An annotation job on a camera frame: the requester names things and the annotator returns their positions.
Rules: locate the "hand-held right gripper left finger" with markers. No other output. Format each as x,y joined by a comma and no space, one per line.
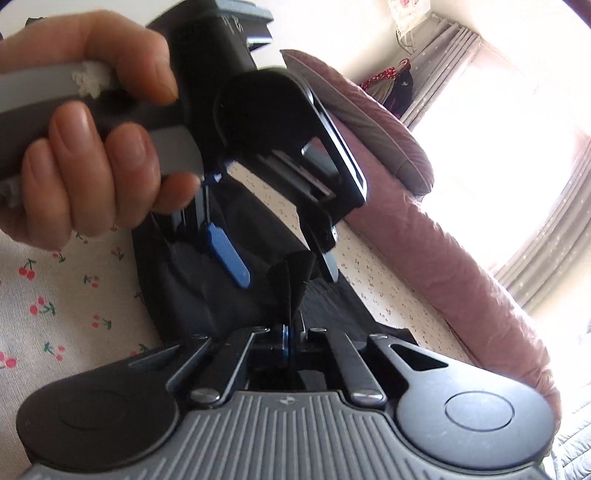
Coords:
280,342

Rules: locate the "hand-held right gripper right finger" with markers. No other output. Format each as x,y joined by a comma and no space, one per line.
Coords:
323,344

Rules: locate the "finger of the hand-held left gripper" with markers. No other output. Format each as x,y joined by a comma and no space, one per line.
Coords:
231,263
327,261

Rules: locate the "black pants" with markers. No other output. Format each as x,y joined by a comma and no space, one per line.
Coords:
194,286

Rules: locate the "person's left hand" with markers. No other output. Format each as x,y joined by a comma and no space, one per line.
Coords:
92,184

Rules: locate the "pink and grey pillow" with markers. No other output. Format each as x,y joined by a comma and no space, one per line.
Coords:
369,110

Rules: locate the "beige hanging garment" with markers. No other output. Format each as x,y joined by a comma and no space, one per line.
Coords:
379,98

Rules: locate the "red polka dot garment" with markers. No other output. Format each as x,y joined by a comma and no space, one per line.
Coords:
381,78

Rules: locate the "pink duvet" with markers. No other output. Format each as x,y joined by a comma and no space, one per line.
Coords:
452,277

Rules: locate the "dark floral hanging garment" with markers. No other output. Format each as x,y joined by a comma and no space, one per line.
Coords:
402,87

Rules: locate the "beige patterned curtain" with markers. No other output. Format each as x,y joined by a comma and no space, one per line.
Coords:
438,64
549,240

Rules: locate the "cherry print bed sheet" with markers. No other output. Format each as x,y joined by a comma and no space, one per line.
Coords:
46,286

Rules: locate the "white quilted cover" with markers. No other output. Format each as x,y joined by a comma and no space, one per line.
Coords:
572,443

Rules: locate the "floral wall cloth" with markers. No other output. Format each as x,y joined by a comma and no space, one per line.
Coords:
408,16

